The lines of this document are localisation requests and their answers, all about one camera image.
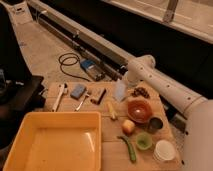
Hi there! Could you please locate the light blue towel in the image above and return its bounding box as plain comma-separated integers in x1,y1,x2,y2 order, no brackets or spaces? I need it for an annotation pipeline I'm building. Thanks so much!
113,79,126,102

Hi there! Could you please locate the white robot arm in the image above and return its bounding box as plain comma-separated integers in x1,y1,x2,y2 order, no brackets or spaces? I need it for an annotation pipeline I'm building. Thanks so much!
124,55,213,171

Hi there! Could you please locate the green plastic cup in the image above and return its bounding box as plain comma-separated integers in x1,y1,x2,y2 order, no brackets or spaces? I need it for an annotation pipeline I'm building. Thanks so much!
136,132,152,150

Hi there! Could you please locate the white plastic cup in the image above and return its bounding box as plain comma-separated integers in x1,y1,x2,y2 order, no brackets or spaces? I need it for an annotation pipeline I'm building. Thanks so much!
153,140,176,162

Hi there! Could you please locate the dark purple grape bunch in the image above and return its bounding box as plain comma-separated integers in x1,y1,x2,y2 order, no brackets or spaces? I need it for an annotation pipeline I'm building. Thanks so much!
132,87,150,99

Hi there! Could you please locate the red-orange bowl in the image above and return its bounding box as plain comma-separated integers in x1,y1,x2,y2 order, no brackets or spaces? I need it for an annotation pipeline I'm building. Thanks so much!
127,100,153,123

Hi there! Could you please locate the yellow corn cob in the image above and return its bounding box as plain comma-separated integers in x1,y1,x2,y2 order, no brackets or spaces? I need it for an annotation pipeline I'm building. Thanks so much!
107,101,118,120

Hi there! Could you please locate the blue and grey box device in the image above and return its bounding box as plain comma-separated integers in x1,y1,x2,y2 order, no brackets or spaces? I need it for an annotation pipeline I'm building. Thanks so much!
80,59,105,81

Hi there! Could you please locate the brown wooden block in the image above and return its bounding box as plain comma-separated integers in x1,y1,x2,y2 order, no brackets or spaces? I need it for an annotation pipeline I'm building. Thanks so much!
90,88,106,105

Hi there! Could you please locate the blue sponge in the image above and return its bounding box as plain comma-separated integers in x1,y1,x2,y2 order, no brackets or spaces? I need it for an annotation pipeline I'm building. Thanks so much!
70,84,86,100

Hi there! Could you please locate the green cucumber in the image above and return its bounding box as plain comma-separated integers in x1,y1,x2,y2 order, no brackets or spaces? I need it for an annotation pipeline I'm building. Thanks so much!
117,135,137,163

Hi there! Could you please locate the large yellow plastic bin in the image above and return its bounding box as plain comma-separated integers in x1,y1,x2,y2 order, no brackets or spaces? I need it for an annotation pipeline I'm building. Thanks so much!
3,112,101,171

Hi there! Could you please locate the dark side table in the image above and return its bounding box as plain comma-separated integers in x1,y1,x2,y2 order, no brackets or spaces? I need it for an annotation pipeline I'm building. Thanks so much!
0,68,45,149

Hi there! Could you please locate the white device on floor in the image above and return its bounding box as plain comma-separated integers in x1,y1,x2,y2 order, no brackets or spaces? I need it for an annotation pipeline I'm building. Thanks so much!
9,1,33,26

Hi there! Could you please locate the white handled tool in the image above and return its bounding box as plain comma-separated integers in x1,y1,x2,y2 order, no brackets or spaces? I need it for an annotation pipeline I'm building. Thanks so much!
52,83,67,112

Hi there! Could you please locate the black coiled cable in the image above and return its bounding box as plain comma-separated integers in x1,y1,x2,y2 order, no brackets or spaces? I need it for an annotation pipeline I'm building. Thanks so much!
58,52,92,83

